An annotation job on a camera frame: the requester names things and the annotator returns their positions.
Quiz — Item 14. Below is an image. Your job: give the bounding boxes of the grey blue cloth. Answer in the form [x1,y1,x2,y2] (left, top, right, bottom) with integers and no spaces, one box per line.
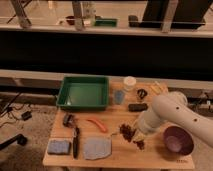
[83,137,112,160]

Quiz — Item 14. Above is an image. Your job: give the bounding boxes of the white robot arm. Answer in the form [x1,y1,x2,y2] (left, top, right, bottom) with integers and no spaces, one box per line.
[134,91,213,148]

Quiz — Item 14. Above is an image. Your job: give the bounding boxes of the orange carrot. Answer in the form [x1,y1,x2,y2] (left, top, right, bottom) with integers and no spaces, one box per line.
[87,118,108,133]

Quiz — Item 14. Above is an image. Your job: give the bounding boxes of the black binder clip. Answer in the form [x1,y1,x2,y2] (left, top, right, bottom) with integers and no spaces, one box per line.
[137,89,147,100]

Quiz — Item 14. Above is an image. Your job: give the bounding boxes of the purple bowl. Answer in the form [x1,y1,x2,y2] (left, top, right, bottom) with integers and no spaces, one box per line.
[163,126,194,155]

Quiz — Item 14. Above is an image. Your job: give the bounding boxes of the white lidded jar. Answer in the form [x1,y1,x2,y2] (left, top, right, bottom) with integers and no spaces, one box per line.
[123,76,136,91]

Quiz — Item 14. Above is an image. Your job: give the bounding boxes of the green plastic tray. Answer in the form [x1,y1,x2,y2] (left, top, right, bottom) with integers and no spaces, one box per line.
[56,76,109,111]

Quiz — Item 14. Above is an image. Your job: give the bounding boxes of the dark grape bunch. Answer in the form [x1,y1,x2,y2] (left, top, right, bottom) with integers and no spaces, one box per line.
[119,124,145,150]

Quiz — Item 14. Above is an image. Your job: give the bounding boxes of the green background box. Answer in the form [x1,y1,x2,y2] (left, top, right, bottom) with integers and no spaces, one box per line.
[95,18,117,27]

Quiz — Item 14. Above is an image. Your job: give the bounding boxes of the blue sponge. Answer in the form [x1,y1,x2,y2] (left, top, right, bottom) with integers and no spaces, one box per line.
[47,140,71,155]

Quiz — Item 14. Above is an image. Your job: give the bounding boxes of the blue plastic cup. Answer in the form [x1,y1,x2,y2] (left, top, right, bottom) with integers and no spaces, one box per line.
[114,90,125,105]

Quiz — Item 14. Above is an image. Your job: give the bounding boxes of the wooden sticks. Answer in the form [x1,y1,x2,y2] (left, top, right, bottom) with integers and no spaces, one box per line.
[150,81,166,95]

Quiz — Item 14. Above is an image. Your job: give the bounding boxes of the black power adapter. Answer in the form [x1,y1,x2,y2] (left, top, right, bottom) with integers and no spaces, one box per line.
[21,111,32,121]

